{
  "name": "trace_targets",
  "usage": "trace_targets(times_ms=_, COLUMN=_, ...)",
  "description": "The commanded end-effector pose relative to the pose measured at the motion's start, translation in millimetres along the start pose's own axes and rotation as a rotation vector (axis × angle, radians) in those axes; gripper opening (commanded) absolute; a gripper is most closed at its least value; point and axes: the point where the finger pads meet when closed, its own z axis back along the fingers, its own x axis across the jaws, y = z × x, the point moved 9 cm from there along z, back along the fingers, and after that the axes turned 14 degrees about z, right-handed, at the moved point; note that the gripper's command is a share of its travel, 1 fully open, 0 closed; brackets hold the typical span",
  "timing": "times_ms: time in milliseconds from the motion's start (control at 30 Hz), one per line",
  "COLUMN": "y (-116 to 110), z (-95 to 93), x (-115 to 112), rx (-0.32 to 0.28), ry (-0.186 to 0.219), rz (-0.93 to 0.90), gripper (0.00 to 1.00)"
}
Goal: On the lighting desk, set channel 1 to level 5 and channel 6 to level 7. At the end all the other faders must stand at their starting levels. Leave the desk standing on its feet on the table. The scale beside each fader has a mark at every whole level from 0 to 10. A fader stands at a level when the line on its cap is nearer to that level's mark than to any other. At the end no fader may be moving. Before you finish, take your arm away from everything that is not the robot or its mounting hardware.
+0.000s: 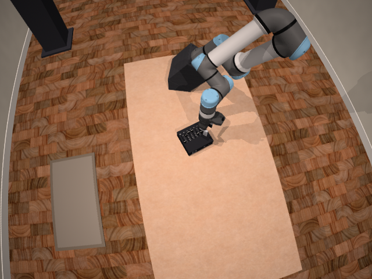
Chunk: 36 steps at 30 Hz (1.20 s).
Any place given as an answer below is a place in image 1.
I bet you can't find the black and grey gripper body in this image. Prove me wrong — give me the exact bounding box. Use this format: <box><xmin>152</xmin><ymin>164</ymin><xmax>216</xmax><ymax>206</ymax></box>
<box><xmin>198</xmin><ymin>109</ymin><xmax>225</xmax><ymax>130</ymax></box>

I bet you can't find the black lighting desk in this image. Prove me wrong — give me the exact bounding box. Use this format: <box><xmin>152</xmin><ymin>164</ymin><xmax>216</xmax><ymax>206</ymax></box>
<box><xmin>177</xmin><ymin>122</ymin><xmax>213</xmax><ymax>156</ymax></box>

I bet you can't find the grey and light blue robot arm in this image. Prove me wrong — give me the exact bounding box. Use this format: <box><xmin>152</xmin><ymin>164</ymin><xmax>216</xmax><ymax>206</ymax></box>
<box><xmin>191</xmin><ymin>8</ymin><xmax>310</xmax><ymax>115</ymax></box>

